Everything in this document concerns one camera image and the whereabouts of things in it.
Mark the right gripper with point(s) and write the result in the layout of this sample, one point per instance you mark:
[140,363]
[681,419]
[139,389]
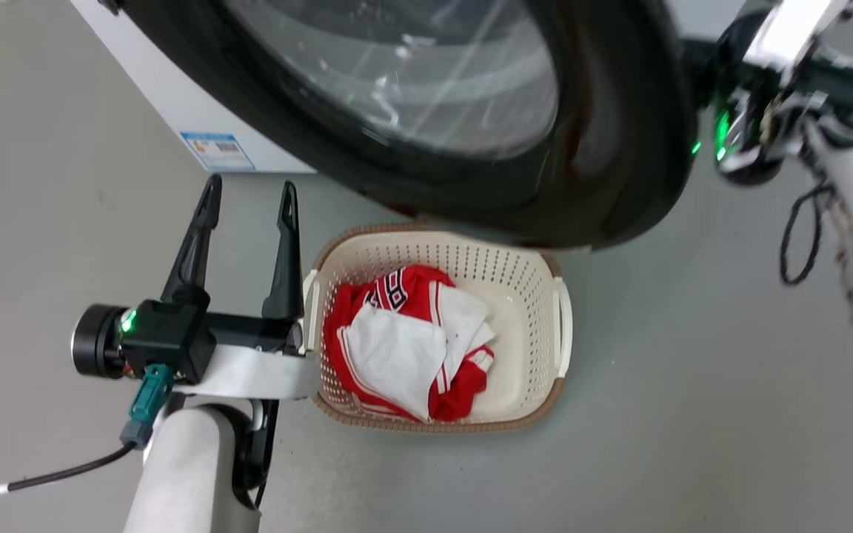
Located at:
[782,81]

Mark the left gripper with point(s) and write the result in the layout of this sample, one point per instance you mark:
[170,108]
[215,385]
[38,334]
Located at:
[256,370]

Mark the black round washing machine door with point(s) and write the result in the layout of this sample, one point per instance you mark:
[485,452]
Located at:
[604,148]

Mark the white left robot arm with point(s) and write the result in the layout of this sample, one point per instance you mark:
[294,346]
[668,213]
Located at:
[186,474]

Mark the white washing machine body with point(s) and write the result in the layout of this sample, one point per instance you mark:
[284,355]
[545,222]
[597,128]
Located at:
[167,81]

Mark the blue white energy label sticker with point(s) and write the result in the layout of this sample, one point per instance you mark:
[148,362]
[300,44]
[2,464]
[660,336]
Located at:
[218,151]

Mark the red and white jersey garment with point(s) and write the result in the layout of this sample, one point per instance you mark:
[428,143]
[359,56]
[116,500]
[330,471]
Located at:
[397,355]

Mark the cream plastic laundry basket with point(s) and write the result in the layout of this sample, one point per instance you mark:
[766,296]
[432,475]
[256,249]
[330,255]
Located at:
[523,333]

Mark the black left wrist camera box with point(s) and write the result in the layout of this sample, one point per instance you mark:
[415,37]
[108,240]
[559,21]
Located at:
[167,333]

